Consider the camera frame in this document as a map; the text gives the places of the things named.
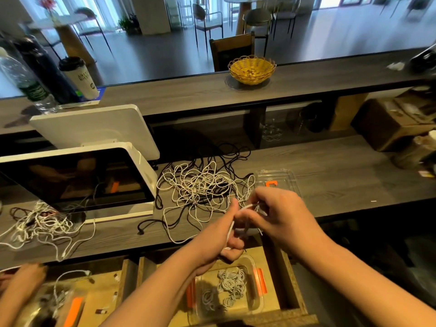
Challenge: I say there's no grey wooden bar counter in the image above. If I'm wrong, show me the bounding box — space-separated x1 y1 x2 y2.
0 47 436 137

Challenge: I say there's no clear plastic water bottle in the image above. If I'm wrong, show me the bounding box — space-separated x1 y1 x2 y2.
0 47 59 114

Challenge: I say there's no brown cardboard box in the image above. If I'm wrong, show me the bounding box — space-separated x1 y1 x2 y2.
361 95 436 153

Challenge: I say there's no black cable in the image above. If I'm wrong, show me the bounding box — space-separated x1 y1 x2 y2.
138 204 189 236

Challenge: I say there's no white touchscreen monitor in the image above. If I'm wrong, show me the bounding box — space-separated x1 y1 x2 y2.
0 141 159 226

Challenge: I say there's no white customer display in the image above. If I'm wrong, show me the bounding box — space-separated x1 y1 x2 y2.
29 104 161 161

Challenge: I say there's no black device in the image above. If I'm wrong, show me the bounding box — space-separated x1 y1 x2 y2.
409 43 436 74

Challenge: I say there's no person's right forearm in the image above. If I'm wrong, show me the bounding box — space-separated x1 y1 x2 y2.
307 235 436 327

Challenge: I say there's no person's left forearm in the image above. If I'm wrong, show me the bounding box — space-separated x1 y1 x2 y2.
102 248 213 327

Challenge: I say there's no bundle of black cables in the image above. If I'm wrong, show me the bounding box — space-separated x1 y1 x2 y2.
198 143 253 178

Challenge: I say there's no clear lid orange handle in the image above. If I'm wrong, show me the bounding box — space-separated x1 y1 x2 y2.
255 168 301 197

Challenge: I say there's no white paper coffee cup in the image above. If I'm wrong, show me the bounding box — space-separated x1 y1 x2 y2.
59 56 101 101

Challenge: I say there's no black metal chair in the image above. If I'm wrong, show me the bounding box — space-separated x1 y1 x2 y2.
71 6 114 56
244 9 275 56
192 2 225 52

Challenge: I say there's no green potted plant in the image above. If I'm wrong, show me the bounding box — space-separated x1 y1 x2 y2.
118 13 141 35

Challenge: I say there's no clear container drawer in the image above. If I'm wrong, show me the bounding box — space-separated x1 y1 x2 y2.
27 282 87 327
185 255 268 322

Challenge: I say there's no pink flower vase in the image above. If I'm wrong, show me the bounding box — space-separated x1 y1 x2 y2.
40 0 59 25

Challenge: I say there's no black thermos bottle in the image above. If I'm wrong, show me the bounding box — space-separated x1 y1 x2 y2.
14 36 83 106

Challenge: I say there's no person's left hand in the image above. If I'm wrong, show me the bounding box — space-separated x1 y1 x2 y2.
187 197 248 267

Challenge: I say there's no wooden drawer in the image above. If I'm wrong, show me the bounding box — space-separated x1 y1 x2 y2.
14 258 138 327
136 231 320 327

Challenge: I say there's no flat cardboard sheet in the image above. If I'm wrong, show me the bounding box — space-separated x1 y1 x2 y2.
330 94 369 132

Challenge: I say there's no brown wooden chair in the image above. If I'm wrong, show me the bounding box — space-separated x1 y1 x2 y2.
210 32 256 72

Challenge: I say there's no round wooden table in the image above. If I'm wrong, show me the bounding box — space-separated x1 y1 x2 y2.
27 13 94 65
225 0 271 35

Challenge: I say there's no person's right hand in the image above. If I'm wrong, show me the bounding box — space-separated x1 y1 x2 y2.
237 186 332 260

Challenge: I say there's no yellow woven basket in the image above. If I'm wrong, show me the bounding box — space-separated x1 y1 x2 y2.
228 55 278 86

